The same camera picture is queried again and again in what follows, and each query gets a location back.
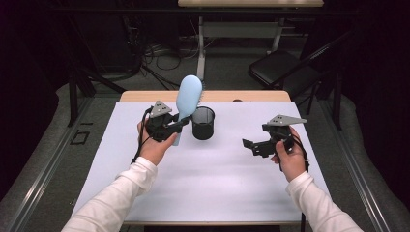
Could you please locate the black metal stand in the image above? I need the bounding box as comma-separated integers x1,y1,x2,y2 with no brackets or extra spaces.
67,67,128,129

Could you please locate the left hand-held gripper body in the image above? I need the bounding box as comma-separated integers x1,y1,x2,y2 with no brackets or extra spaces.
144,100,182,143

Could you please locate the right hand-held gripper cable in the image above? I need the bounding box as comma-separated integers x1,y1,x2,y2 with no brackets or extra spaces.
289,133,311,172

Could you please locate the black mesh pen cup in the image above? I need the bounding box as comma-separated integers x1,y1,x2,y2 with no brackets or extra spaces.
190,105,217,141

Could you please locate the bundle of floor cables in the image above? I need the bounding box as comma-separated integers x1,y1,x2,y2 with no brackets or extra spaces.
122,15,201,92

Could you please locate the white metal-frame desk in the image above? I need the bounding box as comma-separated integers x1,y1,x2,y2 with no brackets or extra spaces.
177,0,325,81

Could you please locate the black folding chair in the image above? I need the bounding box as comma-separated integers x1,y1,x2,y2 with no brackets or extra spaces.
248,28,356,102

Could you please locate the black floor outlet frame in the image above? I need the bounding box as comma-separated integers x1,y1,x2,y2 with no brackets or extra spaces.
70,129,91,146

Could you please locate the person's right hand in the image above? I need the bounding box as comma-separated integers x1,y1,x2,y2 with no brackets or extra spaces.
270,127,308,184

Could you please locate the hand-held gripper cable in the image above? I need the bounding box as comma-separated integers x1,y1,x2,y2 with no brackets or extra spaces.
289,133,311,172
130,106,153,165

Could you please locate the person's left hand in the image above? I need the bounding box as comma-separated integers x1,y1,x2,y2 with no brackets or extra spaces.
136,119,179,166

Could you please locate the left hand-held gripper cable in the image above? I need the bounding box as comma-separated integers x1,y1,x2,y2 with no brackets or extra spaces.
130,106,153,165

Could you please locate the white table mat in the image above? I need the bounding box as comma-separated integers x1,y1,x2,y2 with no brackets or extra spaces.
71,101,332,224

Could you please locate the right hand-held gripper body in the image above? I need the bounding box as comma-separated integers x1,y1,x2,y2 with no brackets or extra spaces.
251,114,308,159

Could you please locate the light blue hairbrush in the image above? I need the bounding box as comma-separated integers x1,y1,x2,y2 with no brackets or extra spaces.
171,74,204,147

